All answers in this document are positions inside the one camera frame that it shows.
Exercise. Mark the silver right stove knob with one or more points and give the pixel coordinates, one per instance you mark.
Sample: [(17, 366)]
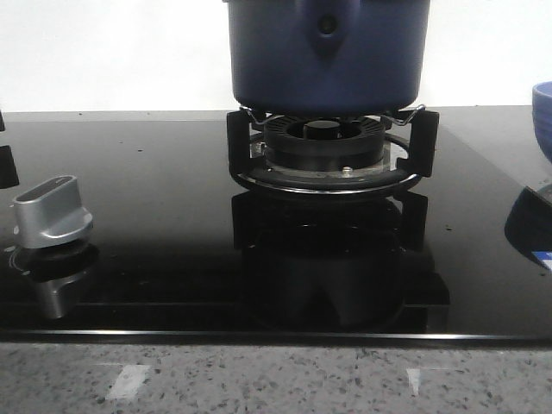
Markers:
[(51, 214)]

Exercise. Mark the blue bowl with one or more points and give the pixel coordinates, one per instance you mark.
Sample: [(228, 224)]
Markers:
[(542, 116)]

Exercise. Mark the right burner with pot support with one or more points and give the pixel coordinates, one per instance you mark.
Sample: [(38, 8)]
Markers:
[(331, 157)]

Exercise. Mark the black glass gas cooktop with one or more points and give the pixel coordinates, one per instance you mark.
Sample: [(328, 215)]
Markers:
[(179, 253)]

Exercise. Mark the dark blue cooking pot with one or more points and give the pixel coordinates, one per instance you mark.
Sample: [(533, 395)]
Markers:
[(327, 58)]

